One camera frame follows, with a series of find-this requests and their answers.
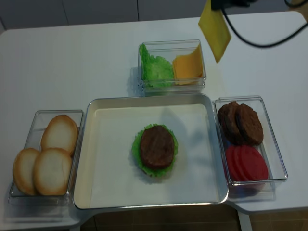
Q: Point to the green lettuce on burger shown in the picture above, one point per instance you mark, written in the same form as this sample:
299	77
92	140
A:
135	150

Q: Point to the brown patty on burger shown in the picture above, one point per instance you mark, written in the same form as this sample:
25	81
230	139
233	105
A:
157	147

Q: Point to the front left bun half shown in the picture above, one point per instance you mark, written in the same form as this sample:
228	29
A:
23	170

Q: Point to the black gripper finger holding cheese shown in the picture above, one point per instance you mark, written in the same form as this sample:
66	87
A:
223	4

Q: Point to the stacked orange cheese slices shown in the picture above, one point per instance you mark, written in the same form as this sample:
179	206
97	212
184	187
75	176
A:
187	67

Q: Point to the silver metal tray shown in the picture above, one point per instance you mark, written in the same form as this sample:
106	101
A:
88	153

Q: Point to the left brown patty in box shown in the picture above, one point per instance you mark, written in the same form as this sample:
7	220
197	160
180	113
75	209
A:
226	117

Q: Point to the brown patty in box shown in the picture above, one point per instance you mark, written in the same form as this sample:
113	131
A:
226	117
249	125

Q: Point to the right brown patty in box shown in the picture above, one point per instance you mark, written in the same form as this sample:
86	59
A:
249	125

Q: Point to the front right bun half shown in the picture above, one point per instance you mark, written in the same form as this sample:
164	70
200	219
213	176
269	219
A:
51	172

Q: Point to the bun half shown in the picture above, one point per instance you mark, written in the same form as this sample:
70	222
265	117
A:
23	170
51	172
61	133

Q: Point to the clear plastic bun box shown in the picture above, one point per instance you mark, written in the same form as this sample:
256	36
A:
39	124

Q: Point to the back bun half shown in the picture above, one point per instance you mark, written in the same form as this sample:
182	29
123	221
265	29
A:
61	133

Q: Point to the green lettuce leaf in box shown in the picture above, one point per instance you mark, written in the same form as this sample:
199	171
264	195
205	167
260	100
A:
157	71

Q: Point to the yellow cheese slice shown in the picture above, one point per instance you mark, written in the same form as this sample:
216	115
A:
215	30

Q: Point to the clear lettuce and cheese box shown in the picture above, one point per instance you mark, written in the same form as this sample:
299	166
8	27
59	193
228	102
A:
169	50

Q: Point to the stacked red tomato slices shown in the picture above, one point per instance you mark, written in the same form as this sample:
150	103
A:
245	163

